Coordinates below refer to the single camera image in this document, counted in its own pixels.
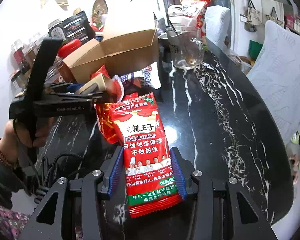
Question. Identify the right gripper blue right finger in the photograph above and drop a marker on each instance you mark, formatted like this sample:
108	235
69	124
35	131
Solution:
182	170

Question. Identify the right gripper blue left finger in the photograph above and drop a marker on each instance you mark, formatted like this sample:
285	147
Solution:
112	170

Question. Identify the red spicy strip snack bag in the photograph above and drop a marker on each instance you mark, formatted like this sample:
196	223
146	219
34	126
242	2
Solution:
150	182

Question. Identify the red yellow crinkled snack bag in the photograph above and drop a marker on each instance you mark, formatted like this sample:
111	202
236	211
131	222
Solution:
105	124

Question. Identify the small red candy packet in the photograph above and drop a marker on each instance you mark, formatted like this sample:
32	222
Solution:
102	70

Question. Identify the white purple snack packet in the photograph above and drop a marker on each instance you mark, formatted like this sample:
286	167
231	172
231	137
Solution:
147	77

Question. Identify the person's left hand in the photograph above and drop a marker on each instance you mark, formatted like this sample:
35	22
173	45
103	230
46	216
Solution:
15	134

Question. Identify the brown label spice jar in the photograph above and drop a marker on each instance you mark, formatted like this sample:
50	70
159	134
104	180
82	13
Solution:
30	52

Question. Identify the red label spice jar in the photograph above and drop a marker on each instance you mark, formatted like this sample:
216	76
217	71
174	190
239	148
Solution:
16	48

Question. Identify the red plastic canister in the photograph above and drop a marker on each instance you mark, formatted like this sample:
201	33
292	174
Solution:
68	48

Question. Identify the green label tall jar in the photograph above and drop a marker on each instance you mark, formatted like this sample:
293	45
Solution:
56	30

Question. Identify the black coffee pouch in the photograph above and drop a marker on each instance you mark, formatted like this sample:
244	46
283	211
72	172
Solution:
78	27

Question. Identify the brown cardboard box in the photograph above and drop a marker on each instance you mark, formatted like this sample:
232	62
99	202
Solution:
135	49

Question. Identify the woven round fan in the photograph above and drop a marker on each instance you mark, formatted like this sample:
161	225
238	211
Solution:
99	9

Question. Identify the clear glass mug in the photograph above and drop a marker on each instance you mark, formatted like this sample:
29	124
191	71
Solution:
187	50

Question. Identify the green shopping bag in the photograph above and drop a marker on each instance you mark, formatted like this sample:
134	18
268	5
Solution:
254	49

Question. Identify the white chair back cushion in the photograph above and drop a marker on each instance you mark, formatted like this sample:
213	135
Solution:
217	20

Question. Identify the white thermos jug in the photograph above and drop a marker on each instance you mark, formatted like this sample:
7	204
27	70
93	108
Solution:
175	14

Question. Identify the hanging tote bag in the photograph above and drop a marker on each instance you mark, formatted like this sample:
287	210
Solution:
253	17

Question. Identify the large red white food bag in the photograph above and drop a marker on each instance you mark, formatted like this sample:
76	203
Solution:
194	15

